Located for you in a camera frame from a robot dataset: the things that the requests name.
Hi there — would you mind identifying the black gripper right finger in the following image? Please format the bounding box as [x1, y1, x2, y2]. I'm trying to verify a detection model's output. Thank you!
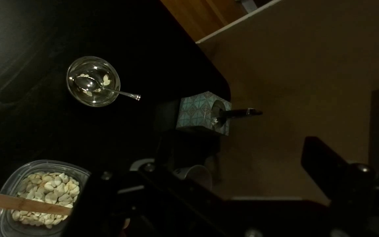
[299, 135, 377, 222]

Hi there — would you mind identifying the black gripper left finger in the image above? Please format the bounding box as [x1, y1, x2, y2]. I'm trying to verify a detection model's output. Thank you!
[127, 158, 190, 203]

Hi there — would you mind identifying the small clear glass bowl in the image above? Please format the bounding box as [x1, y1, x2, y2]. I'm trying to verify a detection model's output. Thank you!
[64, 56, 123, 110]

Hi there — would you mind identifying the round clear plastic bowl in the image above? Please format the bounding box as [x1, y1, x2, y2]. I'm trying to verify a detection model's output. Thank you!
[0, 158, 92, 237]

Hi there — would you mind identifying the dark cylindrical cup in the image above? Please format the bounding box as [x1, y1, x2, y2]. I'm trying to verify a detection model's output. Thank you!
[155, 129, 222, 189]

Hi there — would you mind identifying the grey stone pen holder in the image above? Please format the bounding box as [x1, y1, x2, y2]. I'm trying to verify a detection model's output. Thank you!
[174, 90, 234, 139]

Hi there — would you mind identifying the small metal spoon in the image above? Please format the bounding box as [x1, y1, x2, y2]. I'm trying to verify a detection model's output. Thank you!
[68, 74, 143, 103]

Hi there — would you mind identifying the pile of white cashews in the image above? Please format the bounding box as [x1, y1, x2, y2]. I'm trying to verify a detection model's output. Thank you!
[9, 170, 82, 231]

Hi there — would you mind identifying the black pen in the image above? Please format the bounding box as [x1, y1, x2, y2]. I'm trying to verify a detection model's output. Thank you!
[217, 107, 264, 121]

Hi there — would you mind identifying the wooden spoon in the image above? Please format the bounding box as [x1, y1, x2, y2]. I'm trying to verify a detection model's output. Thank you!
[0, 189, 72, 218]

